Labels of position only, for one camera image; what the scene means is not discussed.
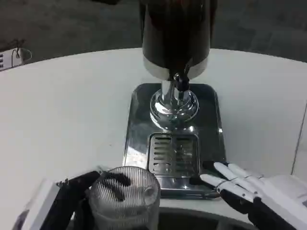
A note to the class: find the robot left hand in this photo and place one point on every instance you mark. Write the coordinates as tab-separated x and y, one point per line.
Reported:
48	203

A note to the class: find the black dispenser tap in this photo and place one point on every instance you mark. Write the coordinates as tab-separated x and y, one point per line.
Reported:
182	80

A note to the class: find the white power strip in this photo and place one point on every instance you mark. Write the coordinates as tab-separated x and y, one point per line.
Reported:
10	58

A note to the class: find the clear ribbed glass cup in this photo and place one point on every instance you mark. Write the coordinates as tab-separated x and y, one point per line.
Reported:
124	198

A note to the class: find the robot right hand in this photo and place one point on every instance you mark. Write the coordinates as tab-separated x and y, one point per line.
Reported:
259	191

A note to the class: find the steel drip tray base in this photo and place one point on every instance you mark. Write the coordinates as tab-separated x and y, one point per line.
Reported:
173	143

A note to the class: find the steel slotted drip grid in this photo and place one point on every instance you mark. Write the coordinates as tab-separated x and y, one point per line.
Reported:
173	153

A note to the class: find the dark drink dispenser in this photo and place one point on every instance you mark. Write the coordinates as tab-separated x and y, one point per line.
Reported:
175	55

